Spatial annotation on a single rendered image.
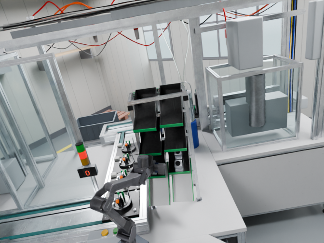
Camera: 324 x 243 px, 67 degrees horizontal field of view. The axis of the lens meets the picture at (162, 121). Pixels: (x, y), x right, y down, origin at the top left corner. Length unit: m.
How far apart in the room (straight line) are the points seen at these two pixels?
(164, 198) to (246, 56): 1.27
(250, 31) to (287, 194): 1.54
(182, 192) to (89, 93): 4.88
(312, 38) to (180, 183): 1.45
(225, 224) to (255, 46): 1.34
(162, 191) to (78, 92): 4.69
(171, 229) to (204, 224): 0.21
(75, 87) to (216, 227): 4.94
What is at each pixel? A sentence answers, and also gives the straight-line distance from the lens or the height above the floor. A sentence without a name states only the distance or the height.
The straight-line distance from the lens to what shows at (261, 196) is 2.60.
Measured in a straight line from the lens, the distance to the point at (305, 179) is 2.68.
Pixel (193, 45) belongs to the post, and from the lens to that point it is 2.44.
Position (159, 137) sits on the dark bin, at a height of 1.40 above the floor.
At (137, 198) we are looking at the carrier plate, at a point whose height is 0.97.
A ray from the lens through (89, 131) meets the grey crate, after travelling 3.59.
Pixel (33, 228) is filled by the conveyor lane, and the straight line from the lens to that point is 2.02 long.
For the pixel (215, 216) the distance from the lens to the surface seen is 1.72.
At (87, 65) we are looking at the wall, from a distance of 6.19.
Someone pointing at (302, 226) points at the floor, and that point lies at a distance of 2.93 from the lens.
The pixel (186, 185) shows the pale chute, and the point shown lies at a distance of 1.65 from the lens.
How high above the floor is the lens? 2.09
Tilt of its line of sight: 24 degrees down
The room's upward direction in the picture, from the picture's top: 10 degrees counter-clockwise
